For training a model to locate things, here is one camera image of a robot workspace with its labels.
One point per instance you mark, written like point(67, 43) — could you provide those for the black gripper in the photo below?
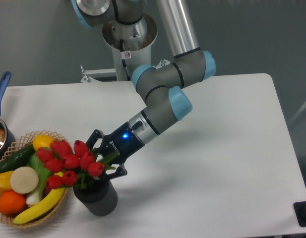
point(121, 143)

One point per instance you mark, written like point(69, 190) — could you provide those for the red tulip bouquet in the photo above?
point(75, 166)

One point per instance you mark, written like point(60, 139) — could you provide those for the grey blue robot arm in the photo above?
point(161, 88)

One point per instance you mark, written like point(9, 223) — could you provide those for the dark grey ribbed vase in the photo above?
point(101, 199)

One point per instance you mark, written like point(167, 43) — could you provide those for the yellow lemon squash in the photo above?
point(42, 141)

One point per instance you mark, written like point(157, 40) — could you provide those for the purple red fruit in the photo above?
point(47, 190)

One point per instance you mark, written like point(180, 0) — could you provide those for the green bok choy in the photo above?
point(38, 193)

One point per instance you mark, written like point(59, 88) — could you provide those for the woven wicker basket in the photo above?
point(20, 143)

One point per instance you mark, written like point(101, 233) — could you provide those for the beige round radish slice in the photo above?
point(24, 180)

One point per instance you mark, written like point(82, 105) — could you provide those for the dark green cucumber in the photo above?
point(17, 159)

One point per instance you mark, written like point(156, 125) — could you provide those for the yellow banana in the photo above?
point(45, 207)

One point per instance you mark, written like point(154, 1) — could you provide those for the yellow bell pepper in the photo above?
point(5, 181)

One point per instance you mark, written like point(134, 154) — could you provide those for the orange fruit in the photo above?
point(12, 202)

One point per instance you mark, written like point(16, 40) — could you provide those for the black device at table edge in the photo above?
point(300, 211)

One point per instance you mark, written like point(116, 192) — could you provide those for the blue handled saucepan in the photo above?
point(6, 136)

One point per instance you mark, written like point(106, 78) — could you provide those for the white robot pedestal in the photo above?
point(130, 45)

